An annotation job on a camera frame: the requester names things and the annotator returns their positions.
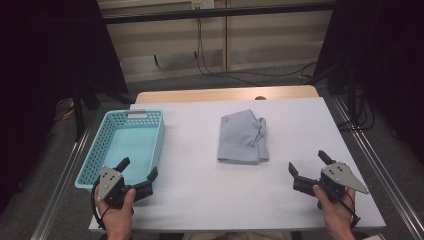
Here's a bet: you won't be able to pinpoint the left hand-held gripper cable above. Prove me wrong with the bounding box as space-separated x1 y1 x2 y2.
90 179 111 232

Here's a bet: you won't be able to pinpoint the light blue plastic basket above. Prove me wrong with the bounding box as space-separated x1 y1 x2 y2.
74 109 166 193

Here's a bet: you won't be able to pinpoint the yellow floor cable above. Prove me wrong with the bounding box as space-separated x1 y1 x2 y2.
60 99 76 122

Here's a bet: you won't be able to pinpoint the person's left hand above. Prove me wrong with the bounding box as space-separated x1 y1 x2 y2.
93 188 137 235

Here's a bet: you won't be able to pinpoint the black horizontal bar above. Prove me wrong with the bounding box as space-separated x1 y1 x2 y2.
102 2 337 25

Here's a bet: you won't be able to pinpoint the white wall outlet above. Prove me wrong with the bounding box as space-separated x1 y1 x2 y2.
191 0 216 11

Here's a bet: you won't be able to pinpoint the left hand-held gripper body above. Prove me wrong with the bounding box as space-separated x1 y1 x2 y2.
97 165 155 210

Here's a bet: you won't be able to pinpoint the white table board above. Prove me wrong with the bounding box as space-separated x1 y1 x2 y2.
88 97 387 233

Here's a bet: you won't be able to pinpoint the black stand legs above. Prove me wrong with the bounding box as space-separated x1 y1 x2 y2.
70 78 135 142

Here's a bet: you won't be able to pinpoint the black upright stand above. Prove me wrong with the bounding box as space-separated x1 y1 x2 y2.
345 63 358 125

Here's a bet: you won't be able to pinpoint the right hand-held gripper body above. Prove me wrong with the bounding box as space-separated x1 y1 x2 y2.
292 161 370 204

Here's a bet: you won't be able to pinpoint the aluminium floor rail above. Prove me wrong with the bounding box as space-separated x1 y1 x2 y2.
29 124 98 240
331 95 424 240

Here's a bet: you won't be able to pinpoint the black curtain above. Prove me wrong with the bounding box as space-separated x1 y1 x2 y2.
312 0 424 165
0 0 130 215

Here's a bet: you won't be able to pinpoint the person's right hand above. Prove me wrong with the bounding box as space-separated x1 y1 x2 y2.
312 184 357 236

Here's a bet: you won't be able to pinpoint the grey shorts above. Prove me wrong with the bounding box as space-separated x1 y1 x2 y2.
217 108 270 166

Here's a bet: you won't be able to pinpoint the hand-held gripper cable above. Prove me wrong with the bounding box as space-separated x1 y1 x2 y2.
318 181 362 230
90 179 111 232

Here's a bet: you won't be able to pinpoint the wooden table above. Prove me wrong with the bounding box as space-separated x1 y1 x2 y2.
134 84 320 105

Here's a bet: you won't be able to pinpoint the right hand-held gripper cable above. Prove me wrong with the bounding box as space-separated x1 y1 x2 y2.
318 181 362 230

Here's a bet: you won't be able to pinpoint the black hanging cables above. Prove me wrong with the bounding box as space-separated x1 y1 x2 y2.
193 17 318 87

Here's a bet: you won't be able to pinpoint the black floor cable bundle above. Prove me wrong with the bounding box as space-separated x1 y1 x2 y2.
336 85 377 132

